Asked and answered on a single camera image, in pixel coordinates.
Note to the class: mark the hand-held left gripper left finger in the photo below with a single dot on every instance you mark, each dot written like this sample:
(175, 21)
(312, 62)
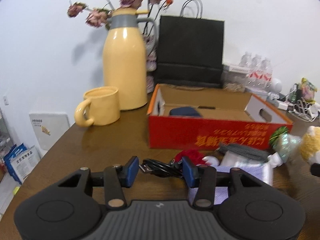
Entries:
(131, 172)

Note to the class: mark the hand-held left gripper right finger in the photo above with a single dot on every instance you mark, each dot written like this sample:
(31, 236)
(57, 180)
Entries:
(190, 172)

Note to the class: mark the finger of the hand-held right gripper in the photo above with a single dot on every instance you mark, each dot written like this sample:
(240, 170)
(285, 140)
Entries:
(316, 169)

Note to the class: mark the white and yellow plush hamster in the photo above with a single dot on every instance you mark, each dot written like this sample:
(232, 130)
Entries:
(311, 145)

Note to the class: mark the iridescent plastic bag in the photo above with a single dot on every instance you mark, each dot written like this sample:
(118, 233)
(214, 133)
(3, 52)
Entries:
(287, 147)

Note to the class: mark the red cardboard box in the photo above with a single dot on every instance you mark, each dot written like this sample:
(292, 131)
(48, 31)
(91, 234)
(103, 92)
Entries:
(175, 132)

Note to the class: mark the purple fabric pouch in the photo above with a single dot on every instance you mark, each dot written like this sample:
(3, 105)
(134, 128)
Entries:
(250, 173)

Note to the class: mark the navy zip case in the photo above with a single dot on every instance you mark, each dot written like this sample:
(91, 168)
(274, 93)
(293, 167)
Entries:
(185, 112)

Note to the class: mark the red yarn tassel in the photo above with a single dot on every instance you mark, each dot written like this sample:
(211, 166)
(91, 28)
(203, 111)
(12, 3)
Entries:
(191, 155)

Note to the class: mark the small white cap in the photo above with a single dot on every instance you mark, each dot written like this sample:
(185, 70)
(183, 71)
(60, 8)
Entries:
(211, 160)

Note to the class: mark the green striped ball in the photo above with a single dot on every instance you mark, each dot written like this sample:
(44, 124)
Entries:
(278, 135)

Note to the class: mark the grey mesh pouch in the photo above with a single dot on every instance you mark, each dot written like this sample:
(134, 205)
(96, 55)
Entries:
(242, 151)

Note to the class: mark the yellow mug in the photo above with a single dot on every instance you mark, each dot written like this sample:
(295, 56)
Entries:
(103, 110)

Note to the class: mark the white power adapter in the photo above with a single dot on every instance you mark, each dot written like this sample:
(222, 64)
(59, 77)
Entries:
(282, 105)

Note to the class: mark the yellow snack packet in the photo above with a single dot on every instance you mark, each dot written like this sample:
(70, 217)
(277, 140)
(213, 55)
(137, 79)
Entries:
(308, 88)

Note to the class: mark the white printed carton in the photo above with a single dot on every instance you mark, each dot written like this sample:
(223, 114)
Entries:
(50, 130)

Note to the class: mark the white robot toy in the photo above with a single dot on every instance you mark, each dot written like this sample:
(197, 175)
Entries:
(276, 85)

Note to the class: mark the clear container of seeds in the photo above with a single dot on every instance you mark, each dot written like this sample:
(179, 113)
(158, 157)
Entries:
(235, 86)

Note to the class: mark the yellow thermos jug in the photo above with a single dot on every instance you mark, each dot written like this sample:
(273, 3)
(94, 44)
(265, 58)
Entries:
(125, 67)

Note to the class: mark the blue printed packets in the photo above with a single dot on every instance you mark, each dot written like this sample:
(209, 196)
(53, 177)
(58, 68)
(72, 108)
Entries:
(21, 163)

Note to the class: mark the pink fuzzy vase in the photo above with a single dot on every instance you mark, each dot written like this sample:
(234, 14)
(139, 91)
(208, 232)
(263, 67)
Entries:
(151, 62)

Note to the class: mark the black paper bag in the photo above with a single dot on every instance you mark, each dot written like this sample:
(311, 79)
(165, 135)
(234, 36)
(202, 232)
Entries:
(190, 45)

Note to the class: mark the dried pink flowers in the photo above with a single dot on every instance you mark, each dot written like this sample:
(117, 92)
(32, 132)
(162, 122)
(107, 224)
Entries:
(127, 0)

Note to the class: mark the white wall socket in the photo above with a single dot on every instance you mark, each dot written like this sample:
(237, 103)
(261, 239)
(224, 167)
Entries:
(6, 100)

